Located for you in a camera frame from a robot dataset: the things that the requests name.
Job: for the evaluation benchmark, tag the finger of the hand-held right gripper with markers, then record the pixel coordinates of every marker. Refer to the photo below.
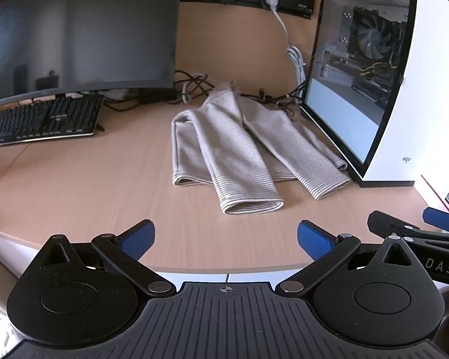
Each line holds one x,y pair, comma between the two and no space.
389,224
443,220

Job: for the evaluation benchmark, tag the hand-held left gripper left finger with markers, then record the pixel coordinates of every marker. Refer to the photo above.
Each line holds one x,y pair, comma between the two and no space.
138,238

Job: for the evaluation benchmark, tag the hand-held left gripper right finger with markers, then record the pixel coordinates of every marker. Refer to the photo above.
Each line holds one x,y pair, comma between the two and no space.
316,240

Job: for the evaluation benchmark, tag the beige striped knit garment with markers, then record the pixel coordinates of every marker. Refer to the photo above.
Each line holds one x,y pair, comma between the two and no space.
228,138

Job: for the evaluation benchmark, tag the white box with red stripe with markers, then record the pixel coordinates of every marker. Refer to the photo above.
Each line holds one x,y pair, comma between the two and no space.
439,191

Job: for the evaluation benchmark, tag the white computer case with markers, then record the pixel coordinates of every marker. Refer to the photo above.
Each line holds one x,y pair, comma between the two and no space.
426,82

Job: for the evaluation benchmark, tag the dark monitor stand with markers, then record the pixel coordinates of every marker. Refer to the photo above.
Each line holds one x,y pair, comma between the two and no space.
157,96

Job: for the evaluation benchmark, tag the black computer keyboard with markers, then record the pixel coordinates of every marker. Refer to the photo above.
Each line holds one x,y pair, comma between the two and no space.
45,119

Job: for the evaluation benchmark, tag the black curved computer monitor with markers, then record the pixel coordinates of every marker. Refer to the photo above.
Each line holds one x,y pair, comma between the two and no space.
78,30

